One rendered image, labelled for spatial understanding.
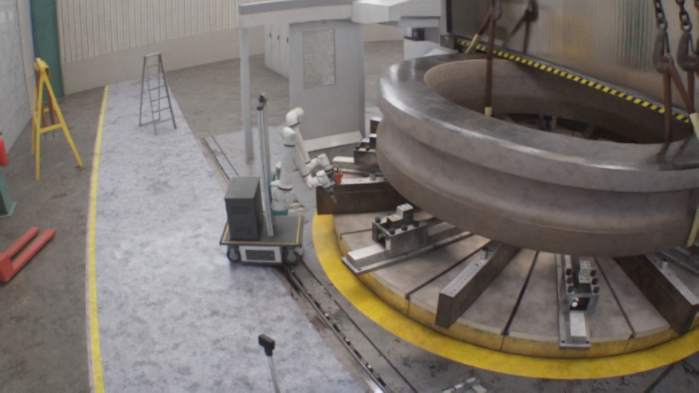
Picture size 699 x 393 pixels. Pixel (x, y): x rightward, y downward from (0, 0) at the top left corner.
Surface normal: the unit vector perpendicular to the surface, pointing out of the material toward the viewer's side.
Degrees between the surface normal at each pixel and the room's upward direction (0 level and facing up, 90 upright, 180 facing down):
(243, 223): 90
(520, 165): 90
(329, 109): 90
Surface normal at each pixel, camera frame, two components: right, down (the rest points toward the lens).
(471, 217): -0.69, 0.29
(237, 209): 0.03, 0.38
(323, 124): 0.44, 0.33
